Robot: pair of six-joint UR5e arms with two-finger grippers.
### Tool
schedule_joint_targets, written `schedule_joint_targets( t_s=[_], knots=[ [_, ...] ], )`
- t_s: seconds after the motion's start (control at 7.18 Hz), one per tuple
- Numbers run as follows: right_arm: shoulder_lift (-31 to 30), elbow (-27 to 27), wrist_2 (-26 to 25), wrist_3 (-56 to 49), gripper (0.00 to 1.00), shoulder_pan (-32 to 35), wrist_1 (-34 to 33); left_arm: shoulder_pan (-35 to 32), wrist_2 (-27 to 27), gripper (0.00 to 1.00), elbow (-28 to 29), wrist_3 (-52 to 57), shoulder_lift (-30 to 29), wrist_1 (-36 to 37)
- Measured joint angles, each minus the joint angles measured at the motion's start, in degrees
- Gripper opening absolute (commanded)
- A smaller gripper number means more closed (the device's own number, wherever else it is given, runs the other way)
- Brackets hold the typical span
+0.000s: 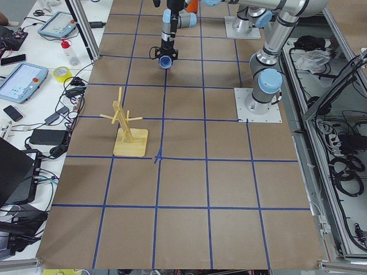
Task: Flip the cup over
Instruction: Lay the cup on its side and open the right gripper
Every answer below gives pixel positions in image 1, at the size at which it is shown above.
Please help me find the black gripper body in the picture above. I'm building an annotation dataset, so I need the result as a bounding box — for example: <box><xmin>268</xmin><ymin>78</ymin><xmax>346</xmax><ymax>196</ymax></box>
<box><xmin>167</xmin><ymin>0</ymin><xmax>185</xmax><ymax>12</ymax></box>
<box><xmin>149</xmin><ymin>39</ymin><xmax>178</xmax><ymax>60</ymax></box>

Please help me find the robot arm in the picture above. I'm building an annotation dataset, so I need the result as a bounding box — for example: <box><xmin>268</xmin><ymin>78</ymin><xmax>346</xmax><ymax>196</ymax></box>
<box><xmin>150</xmin><ymin>0</ymin><xmax>328</xmax><ymax>115</ymax></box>
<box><xmin>149</xmin><ymin>1</ymin><xmax>272</xmax><ymax>69</ymax></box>

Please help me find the wooden cup rack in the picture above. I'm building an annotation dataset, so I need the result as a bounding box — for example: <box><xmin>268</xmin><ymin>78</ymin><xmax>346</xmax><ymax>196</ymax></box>
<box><xmin>100</xmin><ymin>87</ymin><xmax>149</xmax><ymax>157</ymax></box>

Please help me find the orange round container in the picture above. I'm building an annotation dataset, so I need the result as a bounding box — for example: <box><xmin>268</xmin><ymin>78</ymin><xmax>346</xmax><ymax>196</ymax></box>
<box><xmin>185</xmin><ymin>0</ymin><xmax>198</xmax><ymax>13</ymax></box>

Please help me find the red capped squeeze bottle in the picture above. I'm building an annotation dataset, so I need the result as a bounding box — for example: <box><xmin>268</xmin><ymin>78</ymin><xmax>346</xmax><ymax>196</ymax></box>
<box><xmin>61</xmin><ymin>38</ymin><xmax>80</xmax><ymax>66</ymax></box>

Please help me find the upper teach pendant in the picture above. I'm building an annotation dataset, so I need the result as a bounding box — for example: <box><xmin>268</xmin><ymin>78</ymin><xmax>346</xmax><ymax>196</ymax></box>
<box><xmin>37</xmin><ymin>11</ymin><xmax>76</xmax><ymax>38</ymax></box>

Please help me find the teach pendant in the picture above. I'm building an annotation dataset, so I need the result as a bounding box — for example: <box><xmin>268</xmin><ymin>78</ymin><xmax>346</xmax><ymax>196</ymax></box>
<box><xmin>1</xmin><ymin>62</ymin><xmax>49</xmax><ymax>103</ymax></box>
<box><xmin>37</xmin><ymin>11</ymin><xmax>76</xmax><ymax>38</ymax></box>

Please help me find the yellow tape roll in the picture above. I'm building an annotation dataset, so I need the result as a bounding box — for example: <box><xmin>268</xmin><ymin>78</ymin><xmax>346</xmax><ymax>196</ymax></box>
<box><xmin>53</xmin><ymin>66</ymin><xmax>72</xmax><ymax>83</ymax></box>

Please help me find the white crumpled cloth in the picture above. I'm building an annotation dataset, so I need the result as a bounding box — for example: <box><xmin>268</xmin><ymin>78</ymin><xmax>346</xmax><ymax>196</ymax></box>
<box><xmin>295</xmin><ymin>50</ymin><xmax>330</xmax><ymax>73</ymax></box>

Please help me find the black power adapter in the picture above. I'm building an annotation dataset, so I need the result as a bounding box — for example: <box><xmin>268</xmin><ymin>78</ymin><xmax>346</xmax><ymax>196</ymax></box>
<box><xmin>29</xmin><ymin>129</ymin><xmax>67</xmax><ymax>146</ymax></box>

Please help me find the lower teach pendant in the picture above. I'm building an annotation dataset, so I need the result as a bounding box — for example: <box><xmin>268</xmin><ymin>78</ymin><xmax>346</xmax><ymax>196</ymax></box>
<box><xmin>1</xmin><ymin>62</ymin><xmax>49</xmax><ymax>103</ymax></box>

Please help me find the black smartphone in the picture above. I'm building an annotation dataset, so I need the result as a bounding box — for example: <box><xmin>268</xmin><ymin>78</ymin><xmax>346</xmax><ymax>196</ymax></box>
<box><xmin>3</xmin><ymin>105</ymin><xmax>23</xmax><ymax>122</ymax></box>

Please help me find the black laptop computer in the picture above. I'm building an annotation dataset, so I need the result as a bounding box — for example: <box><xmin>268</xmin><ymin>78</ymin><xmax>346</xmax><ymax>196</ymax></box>
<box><xmin>1</xmin><ymin>139</ymin><xmax>41</xmax><ymax>206</ymax></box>

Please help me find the aluminium frame post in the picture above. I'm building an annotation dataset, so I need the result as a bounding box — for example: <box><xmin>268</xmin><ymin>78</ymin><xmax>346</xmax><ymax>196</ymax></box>
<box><xmin>65</xmin><ymin>0</ymin><xmax>100</xmax><ymax>61</ymax></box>

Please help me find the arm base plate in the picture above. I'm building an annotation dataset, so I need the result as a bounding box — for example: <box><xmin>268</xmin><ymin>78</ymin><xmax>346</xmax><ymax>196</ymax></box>
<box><xmin>225</xmin><ymin>17</ymin><xmax>261</xmax><ymax>40</ymax></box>
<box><xmin>234</xmin><ymin>88</ymin><xmax>282</xmax><ymax>123</ymax></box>

